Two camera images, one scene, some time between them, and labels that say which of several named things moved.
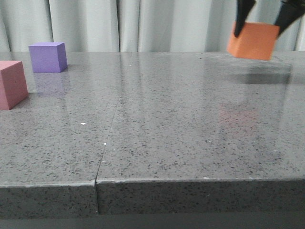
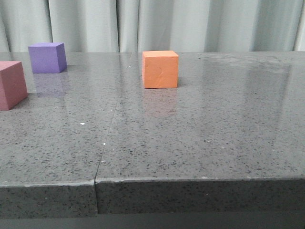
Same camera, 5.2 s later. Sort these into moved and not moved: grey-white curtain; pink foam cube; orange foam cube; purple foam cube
Moved: orange foam cube
Not moved: pink foam cube; grey-white curtain; purple foam cube
